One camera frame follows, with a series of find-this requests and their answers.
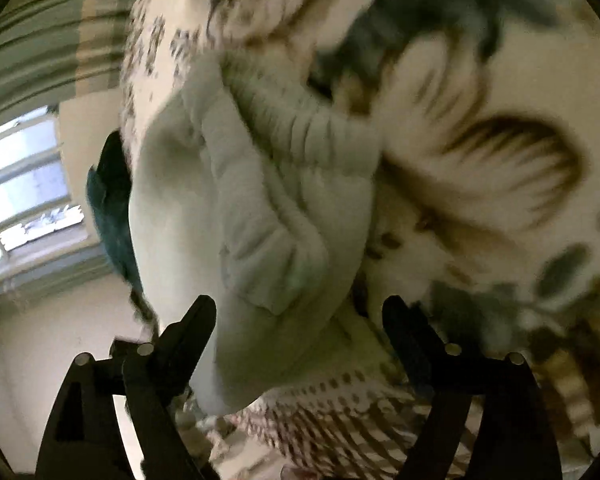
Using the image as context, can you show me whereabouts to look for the floral bed blanket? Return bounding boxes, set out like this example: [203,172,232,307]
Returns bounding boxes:
[119,0,600,480]

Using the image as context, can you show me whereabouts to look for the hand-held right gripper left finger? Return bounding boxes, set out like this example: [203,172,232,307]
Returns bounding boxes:
[34,295,218,480]

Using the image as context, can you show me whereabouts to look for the dark green folded blanket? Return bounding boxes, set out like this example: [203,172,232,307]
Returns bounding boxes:
[86,130,147,302]

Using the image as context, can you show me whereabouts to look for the wide green striped curtain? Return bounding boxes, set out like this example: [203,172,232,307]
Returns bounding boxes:
[0,0,157,137]

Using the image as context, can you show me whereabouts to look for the white framed window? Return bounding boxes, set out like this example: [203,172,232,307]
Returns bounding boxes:
[0,104,112,303]

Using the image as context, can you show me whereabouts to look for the light green pants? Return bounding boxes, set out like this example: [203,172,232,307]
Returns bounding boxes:
[129,50,382,417]

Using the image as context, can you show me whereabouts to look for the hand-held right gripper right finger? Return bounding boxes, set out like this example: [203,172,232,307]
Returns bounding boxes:
[382,295,564,480]

